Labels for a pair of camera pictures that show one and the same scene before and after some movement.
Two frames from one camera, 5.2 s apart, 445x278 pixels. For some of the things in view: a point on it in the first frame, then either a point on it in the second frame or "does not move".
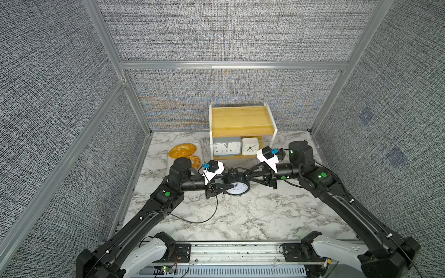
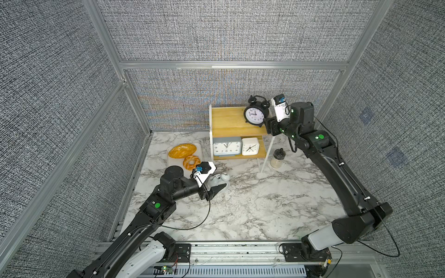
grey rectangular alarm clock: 224,146 does not move
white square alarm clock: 250,145 does not move
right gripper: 268,174 -> 274,125
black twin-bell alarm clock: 236,176 -> 258,109
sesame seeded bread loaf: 182,150 does not move
